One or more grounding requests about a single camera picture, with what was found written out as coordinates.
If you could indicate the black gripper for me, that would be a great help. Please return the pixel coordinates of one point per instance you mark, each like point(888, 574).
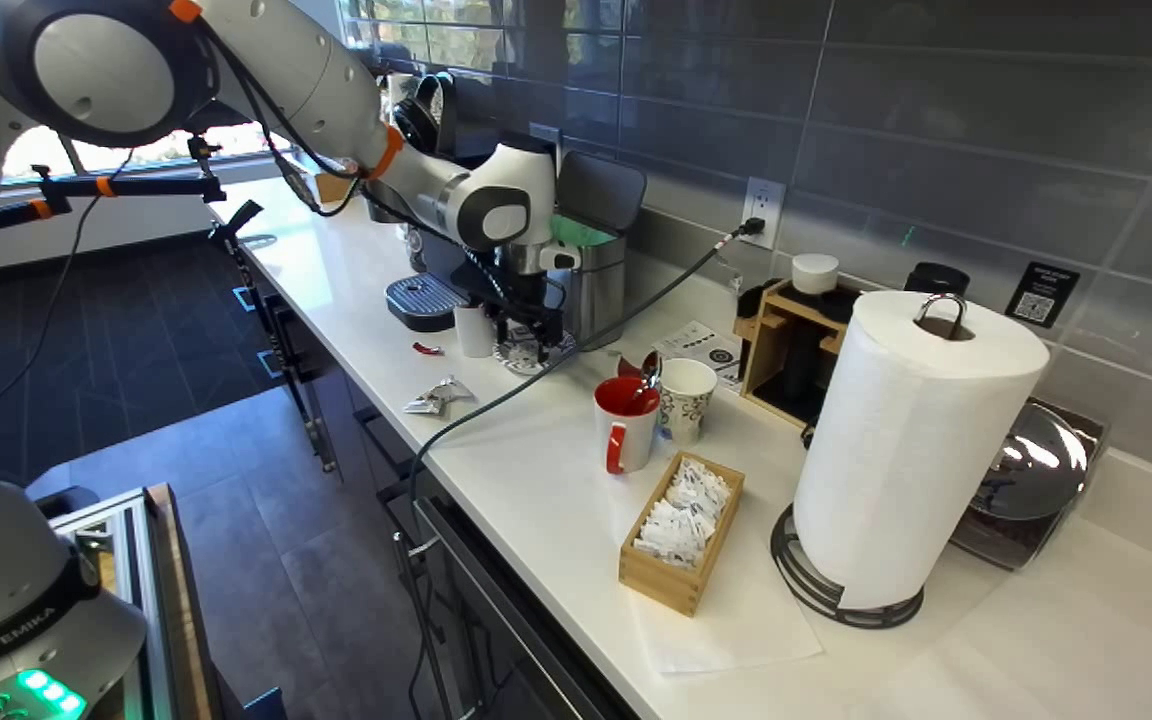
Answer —
point(528, 287)

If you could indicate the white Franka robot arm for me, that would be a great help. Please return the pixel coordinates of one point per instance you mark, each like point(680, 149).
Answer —
point(125, 72)

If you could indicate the blue white patterned bowl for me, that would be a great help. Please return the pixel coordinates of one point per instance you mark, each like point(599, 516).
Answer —
point(521, 354)

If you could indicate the wooden sachet holder box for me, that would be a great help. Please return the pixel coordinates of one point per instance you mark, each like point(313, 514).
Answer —
point(680, 534)

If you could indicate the crumpled white sachet wrappers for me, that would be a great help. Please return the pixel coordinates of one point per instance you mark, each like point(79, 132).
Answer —
point(437, 396)

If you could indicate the red white mug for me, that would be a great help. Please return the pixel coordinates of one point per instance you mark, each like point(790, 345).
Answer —
point(626, 410)

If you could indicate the white patterned paper cup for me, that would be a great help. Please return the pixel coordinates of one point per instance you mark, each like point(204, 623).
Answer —
point(684, 396)

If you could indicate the wooden shelf organizer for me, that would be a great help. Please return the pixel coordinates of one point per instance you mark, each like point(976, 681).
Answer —
point(790, 345)

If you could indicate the small white jar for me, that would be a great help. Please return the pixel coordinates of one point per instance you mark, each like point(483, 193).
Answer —
point(812, 272)

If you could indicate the white paper towel roll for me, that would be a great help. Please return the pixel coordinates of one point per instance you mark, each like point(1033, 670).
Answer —
point(917, 410)

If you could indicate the black QR code sign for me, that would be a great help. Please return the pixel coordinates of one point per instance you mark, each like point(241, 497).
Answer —
point(1043, 293)

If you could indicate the white wall outlet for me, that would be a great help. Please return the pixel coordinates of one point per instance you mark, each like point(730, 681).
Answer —
point(763, 208)

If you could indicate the aluminium frame cart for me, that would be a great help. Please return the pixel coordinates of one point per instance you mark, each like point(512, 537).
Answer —
point(141, 557)

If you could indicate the black camera tripod arm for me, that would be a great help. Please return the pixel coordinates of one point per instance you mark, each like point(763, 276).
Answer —
point(55, 193)

